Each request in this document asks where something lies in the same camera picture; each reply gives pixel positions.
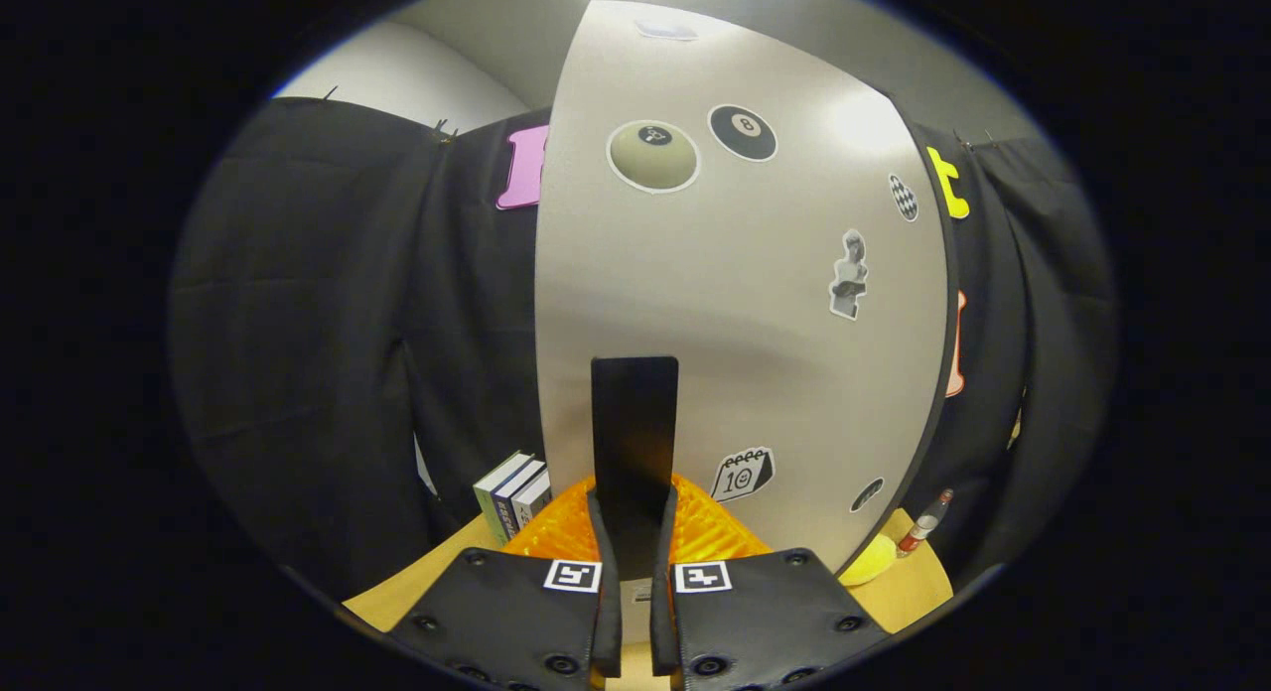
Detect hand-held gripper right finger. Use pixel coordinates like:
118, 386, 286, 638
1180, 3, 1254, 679
650, 476, 890, 691

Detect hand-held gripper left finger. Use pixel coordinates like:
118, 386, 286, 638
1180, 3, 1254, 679
385, 476, 624, 691

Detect black door handle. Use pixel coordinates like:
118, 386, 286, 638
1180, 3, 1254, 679
591, 356, 680, 583

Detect dark grey shoe cabinet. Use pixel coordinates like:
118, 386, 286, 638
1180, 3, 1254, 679
844, 90, 966, 578

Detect white spine book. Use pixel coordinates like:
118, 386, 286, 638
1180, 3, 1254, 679
511, 470, 553, 531

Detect blue spine book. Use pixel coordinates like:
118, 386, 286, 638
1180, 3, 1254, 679
492, 460, 547, 538

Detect green spine book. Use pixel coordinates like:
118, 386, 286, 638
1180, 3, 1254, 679
474, 452, 535, 545

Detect yellow corn toy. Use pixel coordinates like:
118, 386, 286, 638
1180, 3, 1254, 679
839, 532, 898, 587

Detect red cap bottle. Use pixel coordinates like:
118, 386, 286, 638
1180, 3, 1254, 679
897, 488, 954, 558

